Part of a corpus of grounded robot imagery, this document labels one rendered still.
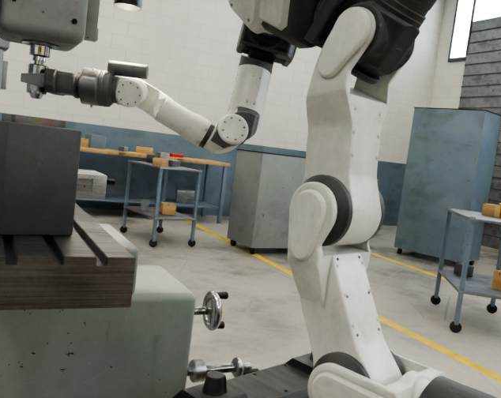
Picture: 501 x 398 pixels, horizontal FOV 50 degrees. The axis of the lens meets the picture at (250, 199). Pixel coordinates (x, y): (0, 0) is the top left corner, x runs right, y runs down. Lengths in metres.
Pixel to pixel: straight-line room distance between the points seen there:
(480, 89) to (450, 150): 3.30
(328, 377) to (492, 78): 9.22
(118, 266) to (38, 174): 0.22
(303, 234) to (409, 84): 9.73
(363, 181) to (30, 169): 0.62
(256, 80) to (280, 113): 7.69
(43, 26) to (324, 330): 0.91
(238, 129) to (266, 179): 4.40
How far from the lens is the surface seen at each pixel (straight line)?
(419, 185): 7.17
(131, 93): 1.33
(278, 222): 5.90
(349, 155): 1.07
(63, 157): 0.99
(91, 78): 1.37
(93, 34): 1.46
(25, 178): 0.98
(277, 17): 1.22
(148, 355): 1.45
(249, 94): 1.40
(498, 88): 9.97
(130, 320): 1.40
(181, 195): 7.86
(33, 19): 1.36
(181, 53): 8.45
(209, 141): 1.36
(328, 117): 1.10
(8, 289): 0.85
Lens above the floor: 1.12
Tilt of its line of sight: 5 degrees down
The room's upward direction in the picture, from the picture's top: 7 degrees clockwise
